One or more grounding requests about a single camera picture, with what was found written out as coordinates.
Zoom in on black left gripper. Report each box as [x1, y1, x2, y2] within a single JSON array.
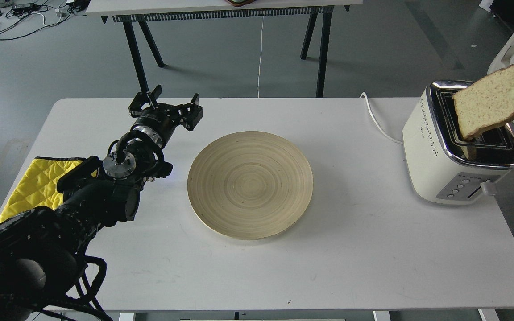
[[128, 85, 203, 145]]

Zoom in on slice of bread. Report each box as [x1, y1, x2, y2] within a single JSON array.
[[453, 64, 514, 141]]

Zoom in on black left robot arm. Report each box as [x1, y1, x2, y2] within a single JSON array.
[[0, 85, 203, 321]]

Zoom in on cream chrome toaster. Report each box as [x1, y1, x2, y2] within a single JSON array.
[[402, 80, 514, 205]]

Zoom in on background table with black legs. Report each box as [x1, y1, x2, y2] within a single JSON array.
[[86, 0, 362, 98]]

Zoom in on round wooden plate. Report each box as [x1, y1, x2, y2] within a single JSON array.
[[187, 131, 314, 240]]

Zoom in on brown object on background table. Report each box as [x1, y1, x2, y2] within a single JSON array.
[[226, 0, 255, 7]]

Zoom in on yellow quilted cloth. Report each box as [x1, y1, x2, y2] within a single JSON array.
[[0, 157, 86, 223]]

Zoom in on white toaster power cable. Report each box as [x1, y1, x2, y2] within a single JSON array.
[[360, 92, 404, 145]]

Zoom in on cables and adapters on floor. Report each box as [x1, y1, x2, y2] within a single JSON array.
[[0, 0, 91, 47]]

